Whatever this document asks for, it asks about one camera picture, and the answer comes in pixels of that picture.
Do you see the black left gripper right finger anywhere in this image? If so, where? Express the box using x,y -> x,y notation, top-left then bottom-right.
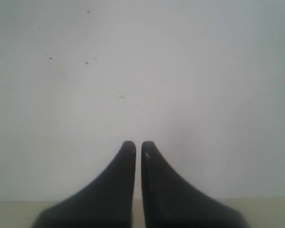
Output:
141,141 -> 249,228

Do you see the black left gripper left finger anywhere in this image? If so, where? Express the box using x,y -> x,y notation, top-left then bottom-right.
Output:
32,141 -> 136,228

